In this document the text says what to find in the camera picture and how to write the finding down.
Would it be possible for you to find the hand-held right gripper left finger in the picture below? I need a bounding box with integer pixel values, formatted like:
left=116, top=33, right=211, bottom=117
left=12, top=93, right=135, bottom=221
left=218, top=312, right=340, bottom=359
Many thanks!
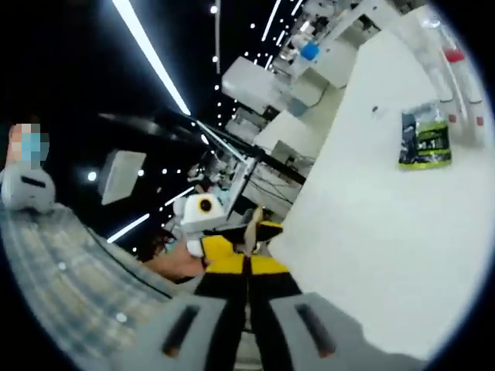
left=127, top=235, right=249, bottom=371

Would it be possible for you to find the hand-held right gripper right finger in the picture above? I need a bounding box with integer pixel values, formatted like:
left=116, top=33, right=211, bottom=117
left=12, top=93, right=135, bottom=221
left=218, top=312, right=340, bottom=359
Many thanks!
left=249, top=254, right=423, bottom=371

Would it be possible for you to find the gold skincare sachet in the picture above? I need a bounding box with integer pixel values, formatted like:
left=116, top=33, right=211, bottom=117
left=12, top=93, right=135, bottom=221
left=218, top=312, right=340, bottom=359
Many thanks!
left=240, top=206, right=268, bottom=257

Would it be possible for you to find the green silver skincare sachet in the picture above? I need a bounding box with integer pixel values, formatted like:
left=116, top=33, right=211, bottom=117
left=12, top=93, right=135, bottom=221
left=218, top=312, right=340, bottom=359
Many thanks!
left=397, top=99, right=454, bottom=172

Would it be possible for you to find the tall white skincare tube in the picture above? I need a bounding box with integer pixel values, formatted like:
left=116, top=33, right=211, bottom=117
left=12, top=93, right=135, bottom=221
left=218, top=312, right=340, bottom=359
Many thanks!
left=411, top=7, right=459, bottom=117

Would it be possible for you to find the blue storage box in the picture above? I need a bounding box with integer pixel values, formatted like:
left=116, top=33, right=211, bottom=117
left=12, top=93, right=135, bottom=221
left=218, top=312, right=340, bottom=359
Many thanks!
left=300, top=41, right=323, bottom=62

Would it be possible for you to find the person's left hand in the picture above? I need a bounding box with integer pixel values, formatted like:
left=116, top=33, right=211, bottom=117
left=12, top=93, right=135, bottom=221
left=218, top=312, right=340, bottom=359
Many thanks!
left=148, top=246, right=207, bottom=284

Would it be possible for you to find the long ceiling strip light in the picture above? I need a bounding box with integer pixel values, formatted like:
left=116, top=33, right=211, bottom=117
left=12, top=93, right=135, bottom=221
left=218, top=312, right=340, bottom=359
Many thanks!
left=111, top=0, right=193, bottom=117

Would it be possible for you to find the white office desk row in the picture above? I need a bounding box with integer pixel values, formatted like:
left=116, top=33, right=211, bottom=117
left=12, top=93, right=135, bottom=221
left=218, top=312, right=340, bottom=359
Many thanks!
left=288, top=22, right=363, bottom=107

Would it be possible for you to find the black metal frame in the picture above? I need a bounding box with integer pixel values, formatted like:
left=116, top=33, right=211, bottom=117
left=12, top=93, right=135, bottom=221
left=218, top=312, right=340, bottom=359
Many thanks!
left=98, top=111, right=310, bottom=186

